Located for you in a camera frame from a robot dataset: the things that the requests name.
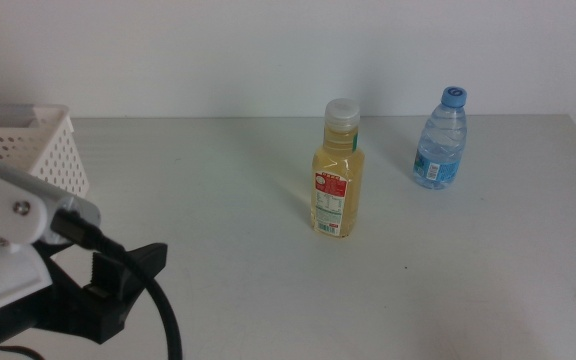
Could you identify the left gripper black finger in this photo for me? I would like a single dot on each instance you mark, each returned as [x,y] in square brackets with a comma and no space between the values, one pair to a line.
[150,260]

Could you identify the yellow tea bottle white cap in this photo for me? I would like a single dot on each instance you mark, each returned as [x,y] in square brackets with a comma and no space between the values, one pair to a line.
[338,170]

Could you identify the clear water bottle blue cap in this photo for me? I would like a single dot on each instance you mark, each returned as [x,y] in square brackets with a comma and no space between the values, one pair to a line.
[440,145]

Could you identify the white perforated plastic basket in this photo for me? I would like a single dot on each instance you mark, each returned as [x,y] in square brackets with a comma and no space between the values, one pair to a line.
[53,145]

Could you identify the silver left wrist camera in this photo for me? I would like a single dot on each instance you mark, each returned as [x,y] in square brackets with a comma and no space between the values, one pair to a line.
[75,207]

